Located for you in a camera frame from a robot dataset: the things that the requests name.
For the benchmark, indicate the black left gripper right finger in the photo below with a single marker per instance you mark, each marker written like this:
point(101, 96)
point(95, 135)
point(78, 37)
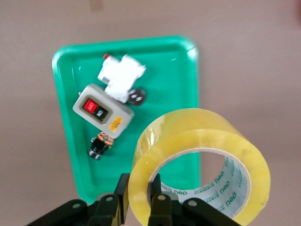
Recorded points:
point(156, 202)

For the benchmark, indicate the yellow packing tape roll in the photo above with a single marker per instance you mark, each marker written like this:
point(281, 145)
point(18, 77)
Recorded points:
point(188, 131)

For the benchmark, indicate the small black plug connector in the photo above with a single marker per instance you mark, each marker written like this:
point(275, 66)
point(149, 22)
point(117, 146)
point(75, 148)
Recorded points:
point(100, 146)

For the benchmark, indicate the grey switch box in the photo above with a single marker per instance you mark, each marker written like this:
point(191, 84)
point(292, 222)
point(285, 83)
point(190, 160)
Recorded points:
point(103, 110)

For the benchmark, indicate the black round knob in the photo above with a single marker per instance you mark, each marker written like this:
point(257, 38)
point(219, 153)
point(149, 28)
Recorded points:
point(137, 97)

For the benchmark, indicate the green plastic tray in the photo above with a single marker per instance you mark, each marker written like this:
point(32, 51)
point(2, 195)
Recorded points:
point(169, 77)

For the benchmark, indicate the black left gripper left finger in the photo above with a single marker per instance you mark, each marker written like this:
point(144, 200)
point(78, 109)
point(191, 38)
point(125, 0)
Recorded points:
point(122, 200)

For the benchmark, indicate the white circuit breaker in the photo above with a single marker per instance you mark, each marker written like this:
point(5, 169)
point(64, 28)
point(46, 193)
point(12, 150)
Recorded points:
point(124, 75)

